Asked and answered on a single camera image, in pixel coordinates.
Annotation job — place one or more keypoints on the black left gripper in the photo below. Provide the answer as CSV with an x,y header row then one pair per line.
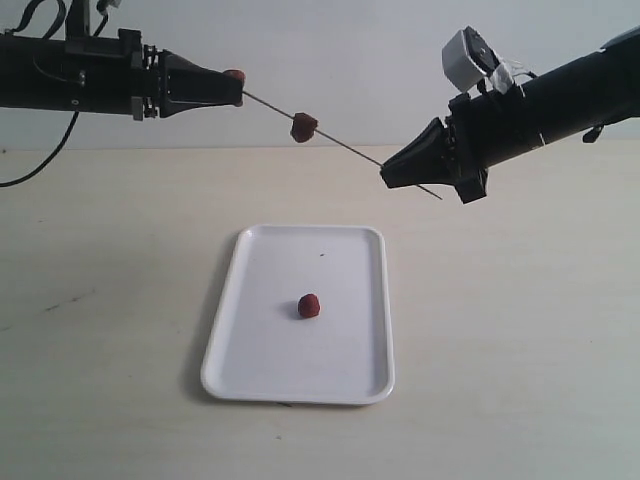
x,y
186,86

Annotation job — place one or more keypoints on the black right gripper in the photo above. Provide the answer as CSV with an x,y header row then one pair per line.
x,y
441,155

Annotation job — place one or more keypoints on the thin metal skewer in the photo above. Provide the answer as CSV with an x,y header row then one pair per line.
x,y
318,131

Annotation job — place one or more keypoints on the dark red fruit piece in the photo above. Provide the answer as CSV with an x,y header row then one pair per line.
x,y
303,127

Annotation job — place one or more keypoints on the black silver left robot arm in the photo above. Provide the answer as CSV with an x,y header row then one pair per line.
x,y
114,76

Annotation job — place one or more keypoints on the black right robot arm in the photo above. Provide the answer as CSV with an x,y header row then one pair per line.
x,y
494,118

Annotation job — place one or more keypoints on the white rectangular plastic tray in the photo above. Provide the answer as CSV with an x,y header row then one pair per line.
x,y
261,350

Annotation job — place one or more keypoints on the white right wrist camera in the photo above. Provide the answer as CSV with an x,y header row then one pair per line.
x,y
468,60

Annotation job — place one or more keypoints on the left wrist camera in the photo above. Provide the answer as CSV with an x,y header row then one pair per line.
x,y
78,18

